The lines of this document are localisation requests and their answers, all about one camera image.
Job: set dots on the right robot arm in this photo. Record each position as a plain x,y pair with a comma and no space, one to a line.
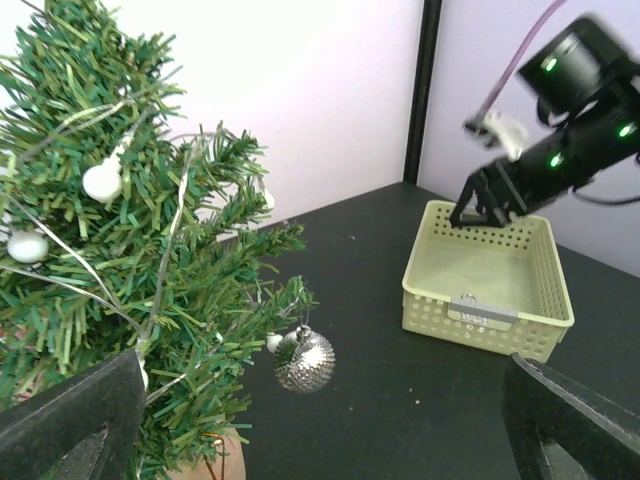
587,79

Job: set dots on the small green christmas tree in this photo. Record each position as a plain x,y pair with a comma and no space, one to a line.
152,243

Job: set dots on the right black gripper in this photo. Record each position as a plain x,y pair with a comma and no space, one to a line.
489,198

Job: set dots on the black corner frame post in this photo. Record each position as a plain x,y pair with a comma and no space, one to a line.
426,54

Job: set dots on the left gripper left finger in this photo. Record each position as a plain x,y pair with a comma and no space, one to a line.
82,428

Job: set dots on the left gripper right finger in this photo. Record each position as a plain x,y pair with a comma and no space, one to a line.
560,429

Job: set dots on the green plastic basket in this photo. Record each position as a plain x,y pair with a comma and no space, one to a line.
517,267

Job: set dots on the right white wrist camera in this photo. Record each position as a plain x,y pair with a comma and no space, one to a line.
496,129

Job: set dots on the silver merry christmas sign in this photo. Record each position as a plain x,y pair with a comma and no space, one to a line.
467,309

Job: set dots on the brown white plush ornament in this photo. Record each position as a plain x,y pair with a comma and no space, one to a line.
224,459

